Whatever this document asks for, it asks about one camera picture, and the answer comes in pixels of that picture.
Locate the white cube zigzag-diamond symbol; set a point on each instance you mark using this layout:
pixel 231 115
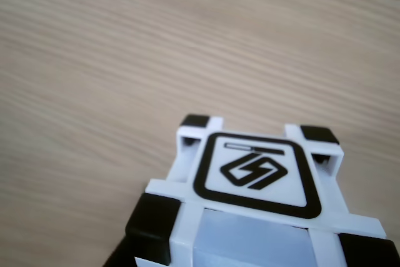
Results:
pixel 250 170

